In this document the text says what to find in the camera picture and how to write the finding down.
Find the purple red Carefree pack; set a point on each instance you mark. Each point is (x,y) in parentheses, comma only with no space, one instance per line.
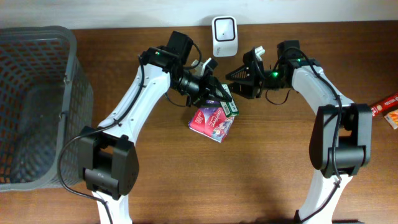
(211,121)

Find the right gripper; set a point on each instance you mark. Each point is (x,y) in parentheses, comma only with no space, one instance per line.
(254,78)

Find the white barcode scanner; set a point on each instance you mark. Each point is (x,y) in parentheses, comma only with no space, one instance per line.
(225,36)

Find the grey plastic basket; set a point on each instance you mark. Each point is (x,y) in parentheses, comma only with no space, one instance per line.
(46,100)

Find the red Nescafe sachet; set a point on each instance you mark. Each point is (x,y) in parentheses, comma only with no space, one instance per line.
(384,104)

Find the orange tissue pack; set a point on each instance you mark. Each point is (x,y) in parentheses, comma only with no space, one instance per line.
(392,118)

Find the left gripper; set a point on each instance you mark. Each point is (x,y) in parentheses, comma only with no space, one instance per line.
(208,89)

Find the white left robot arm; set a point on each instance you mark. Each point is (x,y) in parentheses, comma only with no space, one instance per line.
(107,157)

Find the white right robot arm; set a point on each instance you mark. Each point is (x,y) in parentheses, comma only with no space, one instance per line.
(340,143)

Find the green gum pack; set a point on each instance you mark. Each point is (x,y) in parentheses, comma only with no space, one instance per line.
(229,108)

